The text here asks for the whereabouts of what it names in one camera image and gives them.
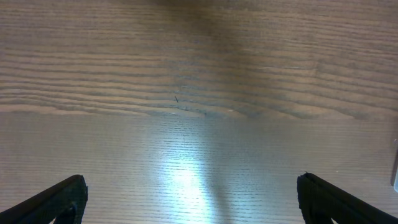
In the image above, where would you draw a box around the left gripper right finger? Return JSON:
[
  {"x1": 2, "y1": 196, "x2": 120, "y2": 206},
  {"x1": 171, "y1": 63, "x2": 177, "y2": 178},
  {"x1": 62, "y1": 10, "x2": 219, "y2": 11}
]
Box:
[{"x1": 297, "y1": 172, "x2": 397, "y2": 224}]

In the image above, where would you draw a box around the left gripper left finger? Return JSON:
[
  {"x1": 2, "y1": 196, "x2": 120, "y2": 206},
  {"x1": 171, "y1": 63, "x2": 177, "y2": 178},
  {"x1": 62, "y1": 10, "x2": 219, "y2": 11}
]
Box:
[{"x1": 1, "y1": 175, "x2": 88, "y2": 224}]

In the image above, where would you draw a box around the clear plastic container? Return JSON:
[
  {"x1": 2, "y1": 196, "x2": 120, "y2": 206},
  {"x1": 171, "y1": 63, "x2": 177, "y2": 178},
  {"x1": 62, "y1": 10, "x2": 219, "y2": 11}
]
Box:
[{"x1": 391, "y1": 152, "x2": 398, "y2": 192}]

